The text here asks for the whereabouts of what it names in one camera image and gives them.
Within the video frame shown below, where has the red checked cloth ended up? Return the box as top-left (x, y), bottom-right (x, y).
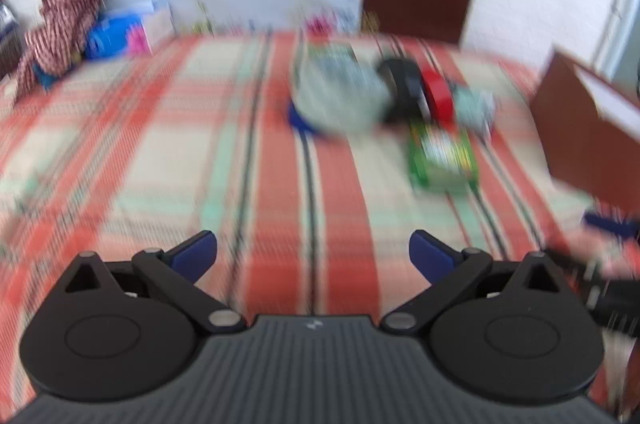
top-left (12, 0), bottom-right (114, 106)

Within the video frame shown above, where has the brown cardboard box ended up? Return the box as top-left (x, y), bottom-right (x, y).
top-left (529, 47), bottom-right (640, 217)

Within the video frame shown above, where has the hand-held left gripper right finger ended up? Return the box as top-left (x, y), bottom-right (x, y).
top-left (379, 229), bottom-right (565, 336)

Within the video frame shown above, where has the red plaid blanket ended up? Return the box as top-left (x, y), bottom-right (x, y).
top-left (0, 29), bottom-right (608, 355)

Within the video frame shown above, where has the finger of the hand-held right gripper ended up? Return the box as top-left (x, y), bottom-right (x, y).
top-left (581, 210), bottom-right (640, 242)
top-left (544, 246), bottom-right (602, 279)

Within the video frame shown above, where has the dark blue flat object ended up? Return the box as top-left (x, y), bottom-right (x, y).
top-left (286, 102), bottom-right (328, 137)

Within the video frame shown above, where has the red tape roll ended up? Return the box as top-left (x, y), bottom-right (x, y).
top-left (419, 68), bottom-right (457, 127)

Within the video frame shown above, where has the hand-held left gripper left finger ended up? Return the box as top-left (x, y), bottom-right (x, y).
top-left (61, 230), bottom-right (247, 337)

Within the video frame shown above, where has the blue tissue pack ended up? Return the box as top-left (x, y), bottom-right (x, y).
top-left (84, 0), bottom-right (177, 60)

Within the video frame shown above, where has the black tape roll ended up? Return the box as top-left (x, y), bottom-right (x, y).
top-left (376, 58), bottom-right (432, 126)

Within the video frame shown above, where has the teal and white packet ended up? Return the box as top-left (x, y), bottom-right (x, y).
top-left (451, 85), bottom-right (497, 141)

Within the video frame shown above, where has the green box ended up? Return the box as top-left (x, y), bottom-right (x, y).
top-left (406, 123), bottom-right (480, 194)

